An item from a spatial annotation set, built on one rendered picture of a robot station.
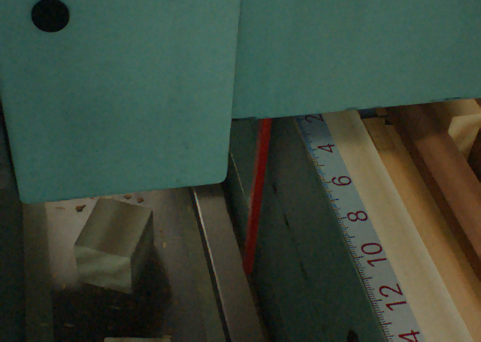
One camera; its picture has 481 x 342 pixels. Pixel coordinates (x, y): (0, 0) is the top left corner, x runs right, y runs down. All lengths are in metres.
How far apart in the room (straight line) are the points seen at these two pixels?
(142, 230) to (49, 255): 0.07
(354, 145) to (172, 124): 0.11
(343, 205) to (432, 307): 0.05
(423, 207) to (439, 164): 0.02
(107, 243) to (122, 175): 0.17
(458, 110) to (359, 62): 0.07
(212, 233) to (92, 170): 0.21
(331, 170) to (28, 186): 0.12
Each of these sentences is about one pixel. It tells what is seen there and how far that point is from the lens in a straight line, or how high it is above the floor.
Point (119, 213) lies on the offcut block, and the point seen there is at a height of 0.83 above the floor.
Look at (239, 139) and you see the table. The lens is 0.46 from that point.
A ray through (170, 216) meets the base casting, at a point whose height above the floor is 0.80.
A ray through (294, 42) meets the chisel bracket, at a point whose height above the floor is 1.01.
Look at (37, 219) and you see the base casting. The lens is 0.51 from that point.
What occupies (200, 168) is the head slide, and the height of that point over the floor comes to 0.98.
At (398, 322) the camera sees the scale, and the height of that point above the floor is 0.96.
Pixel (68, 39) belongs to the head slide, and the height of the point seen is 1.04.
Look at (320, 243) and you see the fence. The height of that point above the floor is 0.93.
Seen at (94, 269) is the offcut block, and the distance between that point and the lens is 0.46.
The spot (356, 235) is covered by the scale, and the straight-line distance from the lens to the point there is 0.30.
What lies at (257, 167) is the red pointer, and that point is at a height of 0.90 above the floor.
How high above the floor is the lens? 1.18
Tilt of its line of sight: 44 degrees down
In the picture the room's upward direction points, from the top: 5 degrees clockwise
